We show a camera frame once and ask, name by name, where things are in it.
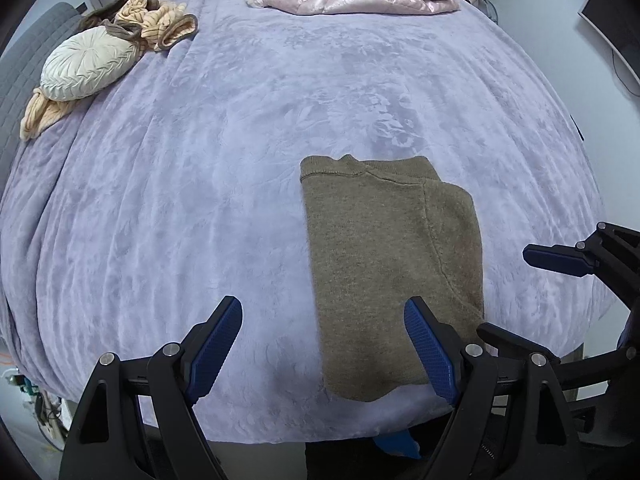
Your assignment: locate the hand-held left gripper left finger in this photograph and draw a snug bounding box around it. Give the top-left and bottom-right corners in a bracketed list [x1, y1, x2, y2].
[59, 296, 244, 480]

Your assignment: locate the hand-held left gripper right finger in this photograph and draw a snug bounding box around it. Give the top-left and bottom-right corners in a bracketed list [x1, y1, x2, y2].
[403, 296, 586, 480]

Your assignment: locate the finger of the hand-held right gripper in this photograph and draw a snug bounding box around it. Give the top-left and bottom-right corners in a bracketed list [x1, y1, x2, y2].
[522, 222, 640, 311]
[477, 323, 618, 392]

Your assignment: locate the olive brown knit sweater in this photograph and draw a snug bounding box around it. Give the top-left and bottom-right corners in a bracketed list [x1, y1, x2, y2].
[300, 155, 486, 403]

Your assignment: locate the blue plastic item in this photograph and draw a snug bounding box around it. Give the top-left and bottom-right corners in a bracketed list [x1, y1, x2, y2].
[372, 429, 422, 460]

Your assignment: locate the lilac plush bed blanket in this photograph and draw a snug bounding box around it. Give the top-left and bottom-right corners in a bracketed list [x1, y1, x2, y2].
[0, 0, 621, 447]

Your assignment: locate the curved computer monitor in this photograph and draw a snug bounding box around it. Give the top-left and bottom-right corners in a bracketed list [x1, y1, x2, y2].
[579, 0, 640, 89]

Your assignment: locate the round cream pleated pillow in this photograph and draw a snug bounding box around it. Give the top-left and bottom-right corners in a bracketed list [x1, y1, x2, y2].
[40, 27, 140, 102]

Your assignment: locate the grey quilted headboard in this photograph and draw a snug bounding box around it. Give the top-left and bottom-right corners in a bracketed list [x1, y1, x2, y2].
[0, 1, 87, 171]

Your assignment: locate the black monitor cable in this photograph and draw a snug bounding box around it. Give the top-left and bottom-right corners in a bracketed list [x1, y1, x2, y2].
[611, 50, 634, 94]

